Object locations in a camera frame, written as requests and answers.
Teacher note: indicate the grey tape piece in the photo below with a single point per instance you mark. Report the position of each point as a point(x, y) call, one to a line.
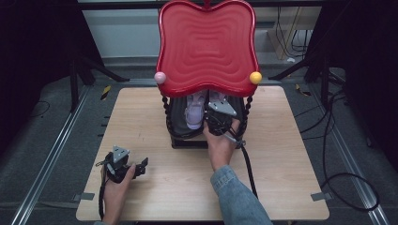
point(321, 196)
point(84, 196)

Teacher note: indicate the yellow ball knob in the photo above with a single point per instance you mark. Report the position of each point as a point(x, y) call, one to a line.
point(255, 78)

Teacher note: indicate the person's left hand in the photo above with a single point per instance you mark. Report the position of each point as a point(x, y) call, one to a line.
point(117, 195)

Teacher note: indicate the metal floor rail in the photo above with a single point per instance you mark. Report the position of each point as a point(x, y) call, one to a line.
point(47, 162)
point(353, 156)

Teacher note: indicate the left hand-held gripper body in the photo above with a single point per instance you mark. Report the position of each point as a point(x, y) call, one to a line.
point(119, 162)

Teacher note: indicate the pink ball knob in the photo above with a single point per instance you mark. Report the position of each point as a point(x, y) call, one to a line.
point(160, 77)

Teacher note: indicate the person's right hand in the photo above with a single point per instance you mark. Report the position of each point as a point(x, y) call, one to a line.
point(220, 148)

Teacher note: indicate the yellow black tape strip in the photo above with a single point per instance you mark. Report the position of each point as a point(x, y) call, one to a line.
point(303, 90)
point(105, 92)

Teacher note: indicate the black metal stand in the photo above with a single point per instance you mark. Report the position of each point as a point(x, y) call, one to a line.
point(316, 68)
point(74, 84)

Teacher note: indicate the lilac sandal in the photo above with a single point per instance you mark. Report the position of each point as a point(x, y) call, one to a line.
point(194, 112)
point(217, 97)

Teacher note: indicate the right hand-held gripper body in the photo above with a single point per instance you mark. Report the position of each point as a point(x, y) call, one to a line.
point(220, 115)

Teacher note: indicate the red and black shoe rack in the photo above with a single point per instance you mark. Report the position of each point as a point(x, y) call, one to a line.
point(206, 50)

